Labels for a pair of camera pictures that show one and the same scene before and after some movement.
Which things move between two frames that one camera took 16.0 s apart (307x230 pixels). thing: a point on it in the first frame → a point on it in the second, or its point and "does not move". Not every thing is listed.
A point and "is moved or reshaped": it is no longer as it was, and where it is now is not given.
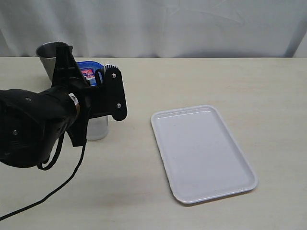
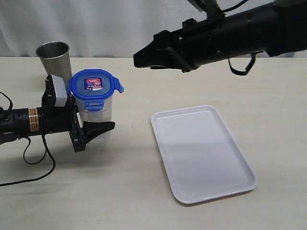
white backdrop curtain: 156,28 does not move
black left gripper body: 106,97 → 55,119
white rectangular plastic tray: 202,160 does not move
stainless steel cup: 46,52 does not move
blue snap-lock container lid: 88,69 is moved or reshaped
